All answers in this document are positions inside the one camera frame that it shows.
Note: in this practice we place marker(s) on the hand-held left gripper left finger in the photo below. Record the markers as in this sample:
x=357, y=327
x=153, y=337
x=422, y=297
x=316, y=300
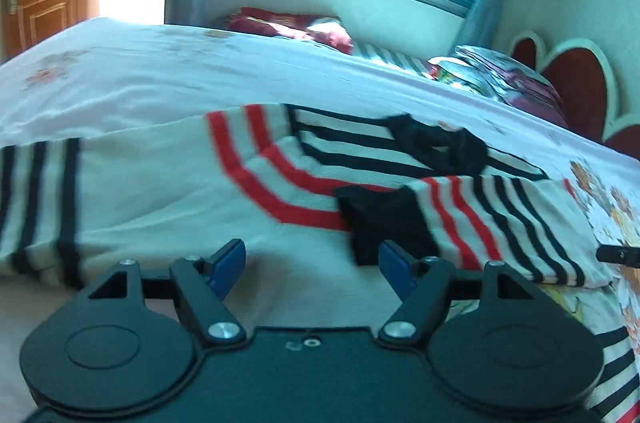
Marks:
x=227, y=265

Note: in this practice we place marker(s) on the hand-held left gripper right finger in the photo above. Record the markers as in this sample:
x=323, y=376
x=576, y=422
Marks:
x=395, y=265

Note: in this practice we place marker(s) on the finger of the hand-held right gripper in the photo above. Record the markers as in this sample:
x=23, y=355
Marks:
x=620, y=254

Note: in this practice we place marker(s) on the striped knit sweater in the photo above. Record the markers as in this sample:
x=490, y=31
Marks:
x=165, y=183

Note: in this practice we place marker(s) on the black cloth piece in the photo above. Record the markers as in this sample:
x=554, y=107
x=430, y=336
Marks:
x=385, y=220
x=440, y=150

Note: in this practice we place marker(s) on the red heart-shaped headboard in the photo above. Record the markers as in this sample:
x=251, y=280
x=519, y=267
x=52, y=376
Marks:
x=580, y=88

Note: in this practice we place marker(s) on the grey striped mattress sheet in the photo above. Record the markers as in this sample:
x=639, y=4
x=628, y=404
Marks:
x=390, y=59

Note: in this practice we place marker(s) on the floral bedsheet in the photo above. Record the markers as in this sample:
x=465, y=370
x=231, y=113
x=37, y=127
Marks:
x=150, y=68

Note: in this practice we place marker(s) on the stack of folded blankets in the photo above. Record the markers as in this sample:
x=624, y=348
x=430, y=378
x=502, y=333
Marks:
x=500, y=78

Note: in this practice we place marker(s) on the red pillow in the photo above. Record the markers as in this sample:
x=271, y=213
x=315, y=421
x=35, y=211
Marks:
x=300, y=28

